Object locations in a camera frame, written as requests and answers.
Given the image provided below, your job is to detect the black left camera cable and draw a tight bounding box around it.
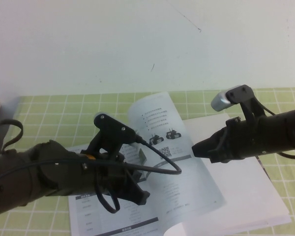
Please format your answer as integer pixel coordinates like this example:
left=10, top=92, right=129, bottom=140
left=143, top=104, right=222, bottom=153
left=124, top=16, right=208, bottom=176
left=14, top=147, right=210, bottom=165
left=0, top=137, right=182, bottom=214

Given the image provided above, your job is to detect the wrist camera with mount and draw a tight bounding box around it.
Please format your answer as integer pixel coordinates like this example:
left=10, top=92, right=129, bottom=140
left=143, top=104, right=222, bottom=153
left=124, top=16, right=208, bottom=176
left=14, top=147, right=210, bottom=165
left=210, top=84, right=267, bottom=124
left=87, top=111, right=140, bottom=161

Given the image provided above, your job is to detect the white brochure with red title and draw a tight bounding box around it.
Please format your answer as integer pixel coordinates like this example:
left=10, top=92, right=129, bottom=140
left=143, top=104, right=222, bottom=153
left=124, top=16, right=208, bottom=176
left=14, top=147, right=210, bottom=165
left=257, top=156, right=274, bottom=183

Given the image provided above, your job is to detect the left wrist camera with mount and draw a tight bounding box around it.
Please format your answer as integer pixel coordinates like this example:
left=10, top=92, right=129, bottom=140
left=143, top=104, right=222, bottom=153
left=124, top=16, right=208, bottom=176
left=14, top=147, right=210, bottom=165
left=87, top=111, right=140, bottom=161

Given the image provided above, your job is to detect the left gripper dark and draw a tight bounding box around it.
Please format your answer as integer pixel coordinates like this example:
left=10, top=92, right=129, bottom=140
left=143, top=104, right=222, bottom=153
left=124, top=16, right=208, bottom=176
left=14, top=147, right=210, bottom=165
left=51, top=149, right=151, bottom=206

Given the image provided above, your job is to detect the olive cable loop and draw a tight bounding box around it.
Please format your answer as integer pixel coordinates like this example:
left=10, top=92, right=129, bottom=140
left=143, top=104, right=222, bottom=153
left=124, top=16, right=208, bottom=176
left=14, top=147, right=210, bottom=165
left=0, top=118, right=24, bottom=151

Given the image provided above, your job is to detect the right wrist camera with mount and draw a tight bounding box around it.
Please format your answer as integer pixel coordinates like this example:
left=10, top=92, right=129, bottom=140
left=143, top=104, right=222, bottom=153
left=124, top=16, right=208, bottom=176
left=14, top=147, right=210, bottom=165
left=210, top=84, right=267, bottom=124

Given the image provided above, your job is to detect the green checkered tablecloth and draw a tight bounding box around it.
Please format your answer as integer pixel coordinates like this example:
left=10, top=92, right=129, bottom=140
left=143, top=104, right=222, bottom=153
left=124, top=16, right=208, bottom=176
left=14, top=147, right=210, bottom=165
left=0, top=88, right=295, bottom=236

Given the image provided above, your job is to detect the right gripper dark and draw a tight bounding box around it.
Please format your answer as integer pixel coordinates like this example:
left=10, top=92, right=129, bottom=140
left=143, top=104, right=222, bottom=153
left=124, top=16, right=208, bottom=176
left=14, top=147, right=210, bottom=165
left=191, top=117, right=262, bottom=164

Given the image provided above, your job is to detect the white product booklet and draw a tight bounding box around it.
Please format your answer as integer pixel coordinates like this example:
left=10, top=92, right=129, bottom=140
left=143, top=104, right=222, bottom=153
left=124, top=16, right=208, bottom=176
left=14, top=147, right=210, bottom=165
left=68, top=92, right=291, bottom=236

